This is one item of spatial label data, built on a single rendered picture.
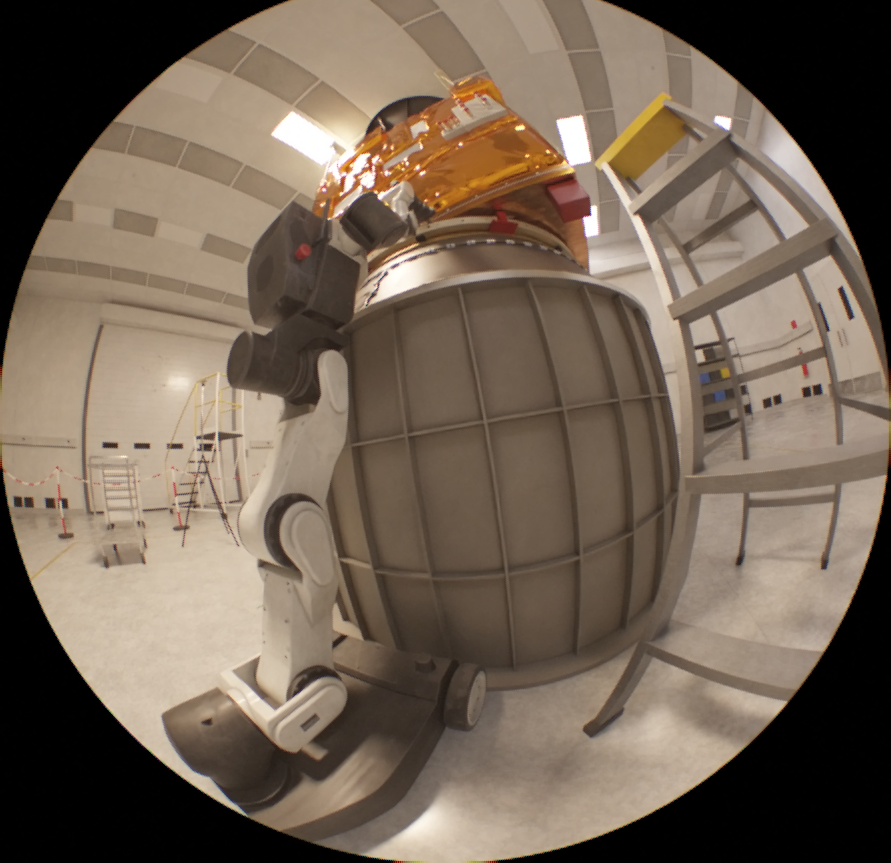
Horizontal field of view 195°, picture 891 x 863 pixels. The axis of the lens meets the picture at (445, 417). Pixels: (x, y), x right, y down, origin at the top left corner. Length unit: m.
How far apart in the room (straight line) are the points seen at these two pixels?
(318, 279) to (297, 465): 0.40
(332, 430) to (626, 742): 0.99
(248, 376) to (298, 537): 0.29
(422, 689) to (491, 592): 0.31
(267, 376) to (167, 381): 7.86
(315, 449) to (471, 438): 0.35
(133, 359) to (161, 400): 1.47
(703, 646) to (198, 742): 0.79
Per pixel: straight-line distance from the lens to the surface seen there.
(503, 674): 0.91
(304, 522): 0.46
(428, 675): 0.70
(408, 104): 3.54
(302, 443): 0.53
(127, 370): 8.52
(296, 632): 0.55
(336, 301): 0.66
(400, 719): 0.68
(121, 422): 8.20
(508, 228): 1.32
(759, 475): 0.46
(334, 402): 0.56
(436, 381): 0.66
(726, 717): 0.89
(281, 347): 0.53
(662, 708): 0.87
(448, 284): 0.71
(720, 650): 0.59
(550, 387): 0.67
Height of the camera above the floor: 0.73
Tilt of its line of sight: 7 degrees up
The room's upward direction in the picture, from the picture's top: 9 degrees counter-clockwise
